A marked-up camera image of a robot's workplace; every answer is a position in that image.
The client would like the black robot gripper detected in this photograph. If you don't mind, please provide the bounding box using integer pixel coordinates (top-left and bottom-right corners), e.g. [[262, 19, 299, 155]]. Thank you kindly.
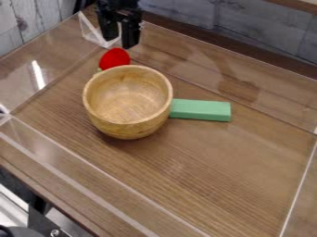
[[95, 0, 141, 49]]

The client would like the red toy fruit green stem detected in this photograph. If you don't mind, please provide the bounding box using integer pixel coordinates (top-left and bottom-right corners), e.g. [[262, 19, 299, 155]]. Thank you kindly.
[[97, 48, 131, 71]]

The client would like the light wooden bowl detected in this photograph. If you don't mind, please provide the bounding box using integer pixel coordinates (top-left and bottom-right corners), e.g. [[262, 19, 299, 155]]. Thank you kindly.
[[81, 65, 173, 140]]

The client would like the green rectangular block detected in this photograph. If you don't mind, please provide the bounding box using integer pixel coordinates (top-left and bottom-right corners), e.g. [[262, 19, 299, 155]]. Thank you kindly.
[[169, 99, 231, 122]]

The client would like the clear acrylic tray wall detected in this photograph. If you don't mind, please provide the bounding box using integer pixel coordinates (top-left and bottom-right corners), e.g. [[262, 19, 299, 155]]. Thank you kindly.
[[0, 18, 317, 237]]

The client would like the black metal table frame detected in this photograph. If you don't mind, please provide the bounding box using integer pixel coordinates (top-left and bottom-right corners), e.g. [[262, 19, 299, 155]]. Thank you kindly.
[[0, 168, 92, 237]]

